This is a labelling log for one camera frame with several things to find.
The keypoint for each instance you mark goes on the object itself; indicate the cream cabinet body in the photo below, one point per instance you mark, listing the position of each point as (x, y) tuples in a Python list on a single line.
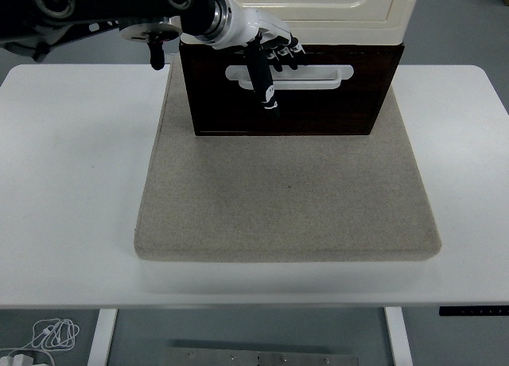
[(358, 32)]

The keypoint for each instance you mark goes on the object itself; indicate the black table control panel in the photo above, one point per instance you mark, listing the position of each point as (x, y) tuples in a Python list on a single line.
[(473, 311)]

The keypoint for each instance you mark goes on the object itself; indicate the dark wooden drawer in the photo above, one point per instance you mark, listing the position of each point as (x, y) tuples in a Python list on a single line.
[(318, 111)]

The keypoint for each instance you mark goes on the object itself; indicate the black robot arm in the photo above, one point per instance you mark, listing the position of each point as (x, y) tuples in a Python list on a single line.
[(99, 4)]

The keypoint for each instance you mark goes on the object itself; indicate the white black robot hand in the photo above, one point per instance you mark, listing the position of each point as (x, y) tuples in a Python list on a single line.
[(246, 26)]

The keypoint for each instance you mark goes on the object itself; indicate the white power adapter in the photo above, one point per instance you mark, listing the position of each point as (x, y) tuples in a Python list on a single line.
[(20, 360)]

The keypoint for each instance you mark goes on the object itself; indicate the white table leg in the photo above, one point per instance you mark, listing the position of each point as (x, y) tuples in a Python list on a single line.
[(101, 338), (399, 338)]

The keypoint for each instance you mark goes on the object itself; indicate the beige fabric mat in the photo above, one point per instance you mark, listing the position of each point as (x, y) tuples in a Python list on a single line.
[(286, 207)]

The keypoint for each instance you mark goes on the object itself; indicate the dark wooden drawer housing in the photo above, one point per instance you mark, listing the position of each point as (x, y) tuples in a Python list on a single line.
[(184, 71)]

